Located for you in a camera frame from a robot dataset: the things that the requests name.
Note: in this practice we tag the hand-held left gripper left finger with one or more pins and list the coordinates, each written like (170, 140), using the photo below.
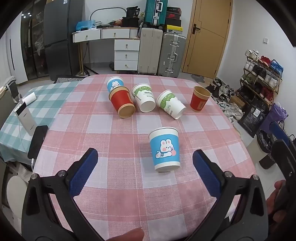
(82, 172)

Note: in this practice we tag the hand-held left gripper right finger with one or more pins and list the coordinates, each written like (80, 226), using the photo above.
(207, 174)

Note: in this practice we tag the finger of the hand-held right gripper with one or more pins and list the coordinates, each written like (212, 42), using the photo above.
(285, 157)

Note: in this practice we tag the blue bunny paper cup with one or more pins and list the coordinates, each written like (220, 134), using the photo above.
(164, 148)
(114, 83)

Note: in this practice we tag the red paper cup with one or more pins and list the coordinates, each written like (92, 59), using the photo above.
(120, 100)
(198, 102)

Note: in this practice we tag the white green-leaf paper cup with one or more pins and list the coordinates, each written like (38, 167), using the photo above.
(144, 97)
(170, 104)

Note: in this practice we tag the person's right hand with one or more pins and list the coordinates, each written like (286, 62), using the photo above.
(272, 201)

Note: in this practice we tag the person's left hand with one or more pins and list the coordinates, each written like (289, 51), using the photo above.
(131, 236)

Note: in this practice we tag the purple plastic bag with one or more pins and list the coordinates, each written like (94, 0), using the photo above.
(275, 115)

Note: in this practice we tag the pink checked tablecloth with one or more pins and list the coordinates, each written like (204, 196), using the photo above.
(111, 139)

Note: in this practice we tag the black paper bag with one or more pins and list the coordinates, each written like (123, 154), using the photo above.
(253, 115)

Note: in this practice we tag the black smartphone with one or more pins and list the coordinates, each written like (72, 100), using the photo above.
(38, 141)

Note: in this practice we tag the white stool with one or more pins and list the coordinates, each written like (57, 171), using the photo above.
(15, 194)

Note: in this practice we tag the green checked tablecloth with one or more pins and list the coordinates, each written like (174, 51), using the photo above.
(48, 102)

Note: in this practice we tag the pile of shoes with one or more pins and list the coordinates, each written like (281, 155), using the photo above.
(225, 97)

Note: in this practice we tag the white power bank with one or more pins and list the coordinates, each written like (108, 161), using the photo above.
(25, 118)

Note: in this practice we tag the shoe rack with shoes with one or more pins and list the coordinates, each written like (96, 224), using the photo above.
(261, 74)

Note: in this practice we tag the small white box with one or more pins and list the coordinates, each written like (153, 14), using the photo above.
(30, 98)

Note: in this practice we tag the striped floor mat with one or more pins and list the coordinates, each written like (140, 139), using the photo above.
(69, 79)

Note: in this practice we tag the silver suitcase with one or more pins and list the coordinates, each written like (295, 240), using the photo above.
(172, 55)

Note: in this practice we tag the white desk with drawers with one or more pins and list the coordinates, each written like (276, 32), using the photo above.
(126, 53)

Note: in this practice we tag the black refrigerator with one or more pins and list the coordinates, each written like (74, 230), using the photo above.
(62, 39)

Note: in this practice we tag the glass door cabinet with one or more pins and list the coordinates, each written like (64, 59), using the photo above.
(34, 46)

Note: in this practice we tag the beige suitcase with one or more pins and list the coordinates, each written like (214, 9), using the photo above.
(150, 51)

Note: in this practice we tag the wooden door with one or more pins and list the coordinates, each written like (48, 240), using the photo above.
(208, 37)

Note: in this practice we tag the blue plastic bag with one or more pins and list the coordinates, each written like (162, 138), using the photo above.
(85, 25)

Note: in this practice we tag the stack of shoe boxes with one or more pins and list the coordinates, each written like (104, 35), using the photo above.
(173, 20)

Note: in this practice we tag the arched mirror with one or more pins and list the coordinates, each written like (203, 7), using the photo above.
(101, 10)

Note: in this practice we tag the teal suitcase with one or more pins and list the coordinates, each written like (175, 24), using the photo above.
(155, 11)

